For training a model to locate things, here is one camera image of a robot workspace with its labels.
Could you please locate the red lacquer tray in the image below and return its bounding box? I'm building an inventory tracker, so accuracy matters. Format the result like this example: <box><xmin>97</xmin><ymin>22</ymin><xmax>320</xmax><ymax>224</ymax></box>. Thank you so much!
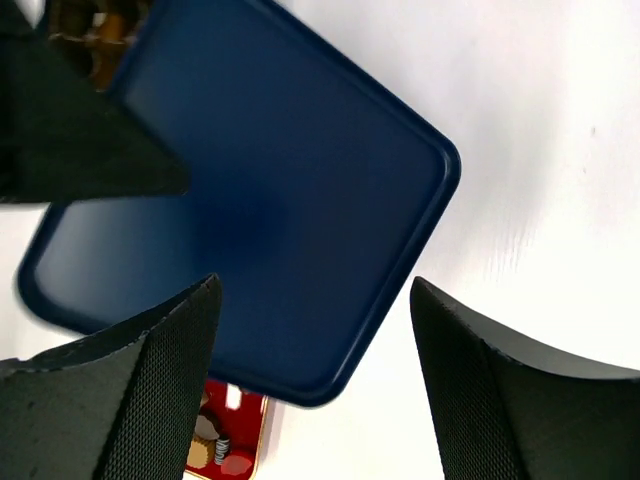
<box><xmin>186</xmin><ymin>379</ymin><xmax>268</xmax><ymax>479</ymax></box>

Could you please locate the red lips chocolate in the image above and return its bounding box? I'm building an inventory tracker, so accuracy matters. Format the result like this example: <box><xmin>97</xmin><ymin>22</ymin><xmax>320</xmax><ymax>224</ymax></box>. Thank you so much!
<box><xmin>220</xmin><ymin>453</ymin><xmax>254</xmax><ymax>479</ymax></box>

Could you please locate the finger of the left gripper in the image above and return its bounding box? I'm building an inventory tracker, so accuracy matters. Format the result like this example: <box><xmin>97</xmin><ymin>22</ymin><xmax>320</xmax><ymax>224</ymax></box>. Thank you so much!
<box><xmin>1</xmin><ymin>1</ymin><xmax>190</xmax><ymax>204</ymax></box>

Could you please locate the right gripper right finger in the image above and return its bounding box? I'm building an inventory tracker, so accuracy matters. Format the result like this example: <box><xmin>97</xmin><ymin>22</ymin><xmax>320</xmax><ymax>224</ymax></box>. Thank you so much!
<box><xmin>410</xmin><ymin>277</ymin><xmax>639</xmax><ymax>479</ymax></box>

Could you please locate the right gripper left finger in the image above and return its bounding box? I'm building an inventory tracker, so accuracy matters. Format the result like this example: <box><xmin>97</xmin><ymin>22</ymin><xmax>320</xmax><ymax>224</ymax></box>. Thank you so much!
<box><xmin>1</xmin><ymin>275</ymin><xmax>222</xmax><ymax>479</ymax></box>

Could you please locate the grey brown lips chocolate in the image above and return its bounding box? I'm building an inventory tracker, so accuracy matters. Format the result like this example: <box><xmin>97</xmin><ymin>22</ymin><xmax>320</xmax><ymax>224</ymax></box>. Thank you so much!
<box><xmin>194</xmin><ymin>411</ymin><xmax>221</xmax><ymax>441</ymax></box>

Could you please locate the black striped chocolate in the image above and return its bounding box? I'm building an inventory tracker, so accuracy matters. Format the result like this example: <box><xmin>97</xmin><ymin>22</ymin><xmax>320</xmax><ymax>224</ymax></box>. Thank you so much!
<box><xmin>214</xmin><ymin>435</ymin><xmax>231</xmax><ymax>465</ymax></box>

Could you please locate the dark blue box lid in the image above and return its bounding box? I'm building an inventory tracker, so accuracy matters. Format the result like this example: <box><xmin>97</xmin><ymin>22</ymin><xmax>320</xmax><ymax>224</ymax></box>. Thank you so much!
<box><xmin>17</xmin><ymin>1</ymin><xmax>461</xmax><ymax>407</ymax></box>

